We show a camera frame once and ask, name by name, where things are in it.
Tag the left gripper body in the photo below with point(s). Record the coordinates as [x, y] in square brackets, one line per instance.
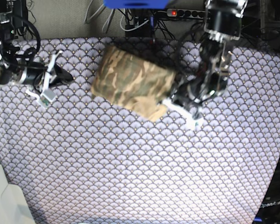
[188, 93]

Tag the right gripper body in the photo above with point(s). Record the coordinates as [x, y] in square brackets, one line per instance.
[37, 76]

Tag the camouflage T-shirt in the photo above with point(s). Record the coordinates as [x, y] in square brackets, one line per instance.
[132, 82]

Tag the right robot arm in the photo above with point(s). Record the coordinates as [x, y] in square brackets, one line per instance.
[9, 53]

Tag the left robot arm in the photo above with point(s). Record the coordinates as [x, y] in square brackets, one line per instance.
[222, 26]

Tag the black power adapter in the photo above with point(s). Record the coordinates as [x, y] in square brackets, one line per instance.
[19, 8]

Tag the purple fan-pattern tablecloth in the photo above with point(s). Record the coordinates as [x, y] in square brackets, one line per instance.
[86, 160]

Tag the black power strip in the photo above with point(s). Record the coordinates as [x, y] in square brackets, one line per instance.
[185, 13]

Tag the white plastic bin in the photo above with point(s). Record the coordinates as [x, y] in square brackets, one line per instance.
[13, 206]

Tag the black OpenArm box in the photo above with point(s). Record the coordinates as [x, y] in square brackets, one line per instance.
[269, 211]

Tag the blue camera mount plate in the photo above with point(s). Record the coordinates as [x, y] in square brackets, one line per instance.
[136, 4]

